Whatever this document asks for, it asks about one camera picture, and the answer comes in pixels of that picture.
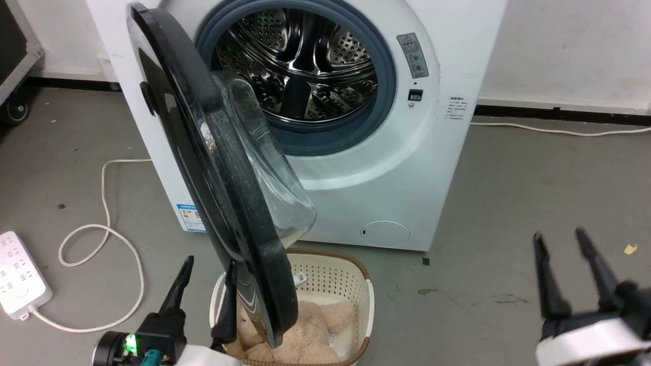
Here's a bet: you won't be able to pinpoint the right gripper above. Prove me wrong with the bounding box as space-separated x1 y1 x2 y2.
532 227 651 366

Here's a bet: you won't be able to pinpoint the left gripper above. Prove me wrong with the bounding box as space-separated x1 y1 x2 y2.
136 255 241 366

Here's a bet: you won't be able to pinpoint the black round glass washer door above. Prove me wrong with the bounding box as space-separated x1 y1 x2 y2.
126 3 317 349

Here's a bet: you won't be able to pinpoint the white front-loading washing machine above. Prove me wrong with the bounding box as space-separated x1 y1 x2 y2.
85 0 508 253

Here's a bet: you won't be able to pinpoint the grey rubber door gasket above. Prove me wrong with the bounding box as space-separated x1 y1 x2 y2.
194 0 398 157

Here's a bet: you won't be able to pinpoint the blue energy label sticker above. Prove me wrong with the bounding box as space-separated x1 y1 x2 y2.
176 203 207 233

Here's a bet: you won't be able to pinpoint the beige plush toy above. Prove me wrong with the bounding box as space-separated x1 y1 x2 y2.
226 299 357 364

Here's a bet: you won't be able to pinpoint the beige perforated laundry basket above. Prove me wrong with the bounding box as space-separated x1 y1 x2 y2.
210 249 375 366

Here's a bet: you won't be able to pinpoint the white power strip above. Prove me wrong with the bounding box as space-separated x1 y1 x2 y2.
0 231 53 321

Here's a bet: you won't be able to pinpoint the round white filter cover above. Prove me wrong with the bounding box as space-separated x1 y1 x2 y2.
360 220 411 249

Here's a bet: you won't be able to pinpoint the small printed text sticker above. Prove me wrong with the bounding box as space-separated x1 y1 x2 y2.
446 95 469 122

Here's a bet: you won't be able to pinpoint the steel washer drum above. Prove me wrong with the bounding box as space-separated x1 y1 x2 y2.
216 7 379 126

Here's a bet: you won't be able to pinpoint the black caster wheel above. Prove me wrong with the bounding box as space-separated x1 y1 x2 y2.
5 99 31 126

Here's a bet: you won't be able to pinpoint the grey warning sticker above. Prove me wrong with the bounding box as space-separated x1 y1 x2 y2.
396 33 430 80

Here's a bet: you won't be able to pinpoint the black flight case, metal edges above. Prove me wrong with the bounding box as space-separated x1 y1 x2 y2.
0 0 46 106

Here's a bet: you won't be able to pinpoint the thin white floor cable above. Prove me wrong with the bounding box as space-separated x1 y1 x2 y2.
470 121 651 137

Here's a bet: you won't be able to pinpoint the white power strip cable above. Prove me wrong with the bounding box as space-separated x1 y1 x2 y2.
29 158 153 334

